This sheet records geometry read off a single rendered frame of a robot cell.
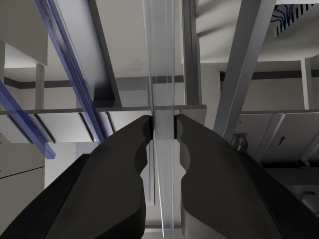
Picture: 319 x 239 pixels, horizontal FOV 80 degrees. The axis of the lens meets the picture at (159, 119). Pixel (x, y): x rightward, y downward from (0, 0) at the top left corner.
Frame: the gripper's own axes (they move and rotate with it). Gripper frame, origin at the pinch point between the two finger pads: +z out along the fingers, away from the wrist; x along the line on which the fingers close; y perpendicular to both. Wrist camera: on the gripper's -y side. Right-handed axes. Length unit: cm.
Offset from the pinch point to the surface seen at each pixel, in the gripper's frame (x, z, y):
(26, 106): -253, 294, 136
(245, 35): 11.6, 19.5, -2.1
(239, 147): 14.3, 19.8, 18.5
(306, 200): 31.3, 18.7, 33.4
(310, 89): 76, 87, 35
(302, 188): 29.5, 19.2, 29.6
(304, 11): 42, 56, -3
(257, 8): 11.8, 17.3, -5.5
